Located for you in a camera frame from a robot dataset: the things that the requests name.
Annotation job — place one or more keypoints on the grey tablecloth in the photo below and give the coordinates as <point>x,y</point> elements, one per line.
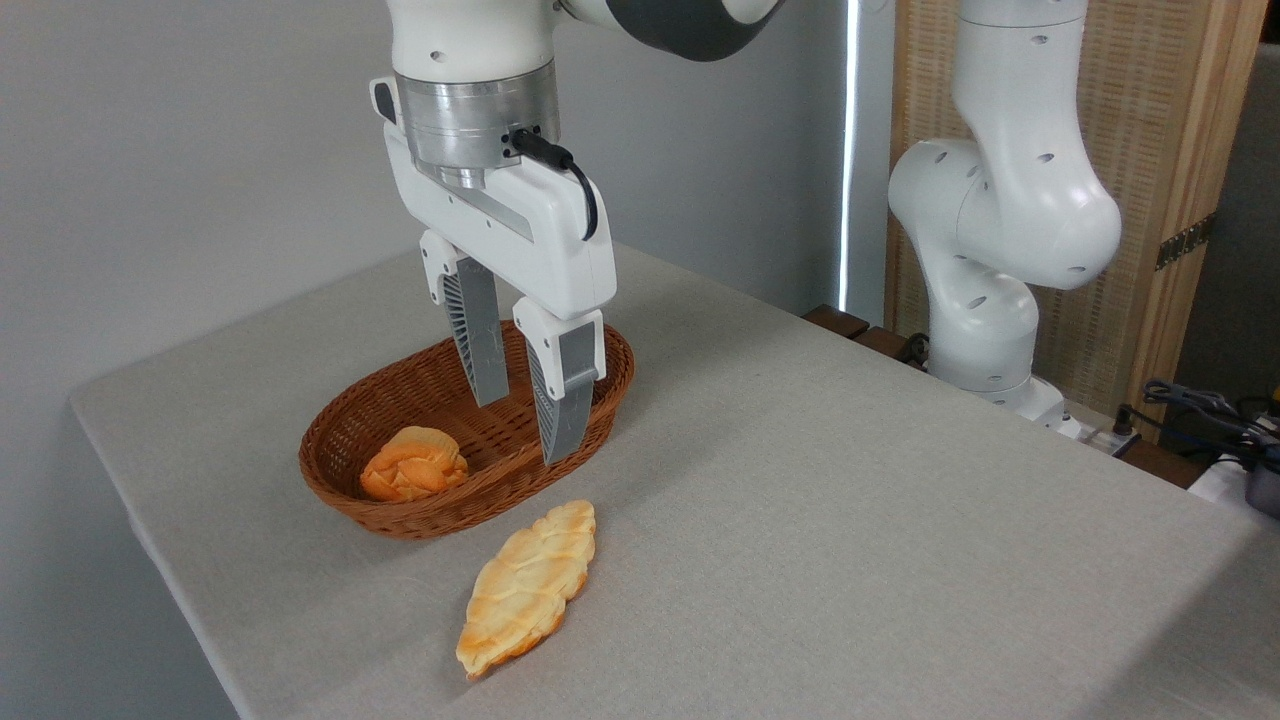
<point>700,520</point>

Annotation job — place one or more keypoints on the small orange bread roll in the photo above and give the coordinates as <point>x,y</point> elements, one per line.
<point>414,464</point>

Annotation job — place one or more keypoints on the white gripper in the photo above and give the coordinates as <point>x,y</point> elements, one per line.
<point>515,225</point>

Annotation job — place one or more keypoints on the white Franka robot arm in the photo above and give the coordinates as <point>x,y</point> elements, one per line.
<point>1010,210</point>

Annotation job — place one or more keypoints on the wooden woven folding screen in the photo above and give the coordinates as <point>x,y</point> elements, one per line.
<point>1130,200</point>

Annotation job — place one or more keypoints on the long golden braided bread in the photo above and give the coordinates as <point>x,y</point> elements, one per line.
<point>528,588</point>

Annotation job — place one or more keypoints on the brown wicker basket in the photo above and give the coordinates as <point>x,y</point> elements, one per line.
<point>400,440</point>

